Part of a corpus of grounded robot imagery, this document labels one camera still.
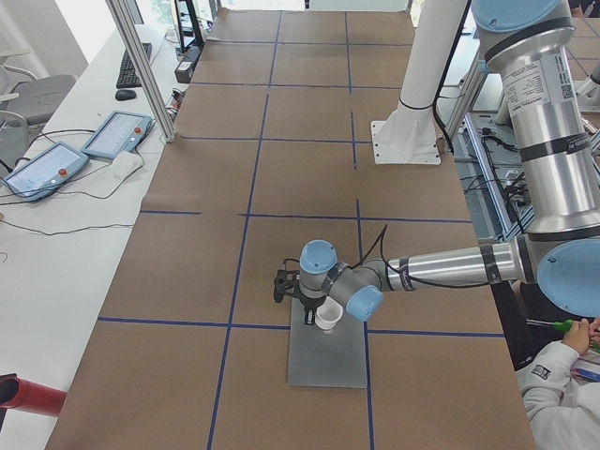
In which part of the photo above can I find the aluminium frame post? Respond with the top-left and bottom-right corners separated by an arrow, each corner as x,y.
106,0 -> 175,143

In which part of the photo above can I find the working arm black gripper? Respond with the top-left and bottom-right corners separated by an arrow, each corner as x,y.
299,292 -> 327,326

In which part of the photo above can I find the green handled tool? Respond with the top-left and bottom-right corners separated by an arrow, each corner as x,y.
526,319 -> 599,353

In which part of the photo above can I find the grey closed laptop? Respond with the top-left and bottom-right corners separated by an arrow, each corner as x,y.
288,299 -> 367,388

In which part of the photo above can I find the white pedestal column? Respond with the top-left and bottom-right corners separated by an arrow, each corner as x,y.
371,0 -> 470,165

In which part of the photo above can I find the red bottle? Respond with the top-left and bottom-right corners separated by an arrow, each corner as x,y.
1,373 -> 67,417

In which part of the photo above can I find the grey office chair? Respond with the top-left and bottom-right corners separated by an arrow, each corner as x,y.
1,49 -> 77,154

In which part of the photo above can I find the black keyboard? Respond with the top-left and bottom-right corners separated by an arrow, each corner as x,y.
115,51 -> 142,89

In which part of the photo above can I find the white mug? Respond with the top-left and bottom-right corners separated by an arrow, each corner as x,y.
315,301 -> 343,334

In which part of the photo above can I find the working silver robot arm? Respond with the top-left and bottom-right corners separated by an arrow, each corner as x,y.
274,1 -> 599,323

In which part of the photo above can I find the brown paper table cover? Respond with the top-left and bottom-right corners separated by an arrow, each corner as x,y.
48,11 -> 533,449

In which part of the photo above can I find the near blue teach pendant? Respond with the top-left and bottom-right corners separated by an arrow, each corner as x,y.
3,142 -> 89,202

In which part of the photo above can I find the white cloth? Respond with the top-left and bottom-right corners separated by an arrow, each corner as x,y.
111,152 -> 143,181

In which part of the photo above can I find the black box device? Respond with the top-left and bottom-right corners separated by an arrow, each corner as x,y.
174,46 -> 203,84

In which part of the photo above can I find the black computer mouse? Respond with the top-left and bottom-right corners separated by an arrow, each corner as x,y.
114,88 -> 137,101

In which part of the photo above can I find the far blue teach pendant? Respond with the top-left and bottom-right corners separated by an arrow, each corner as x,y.
82,111 -> 153,159

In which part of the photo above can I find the seated person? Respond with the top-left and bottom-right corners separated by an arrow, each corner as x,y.
487,280 -> 600,450

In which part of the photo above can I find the working arm black cable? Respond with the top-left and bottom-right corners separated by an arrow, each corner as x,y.
355,223 -> 493,288

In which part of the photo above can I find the blue teach pendant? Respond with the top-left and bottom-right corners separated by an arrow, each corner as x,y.
3,142 -> 89,202
82,111 -> 153,159

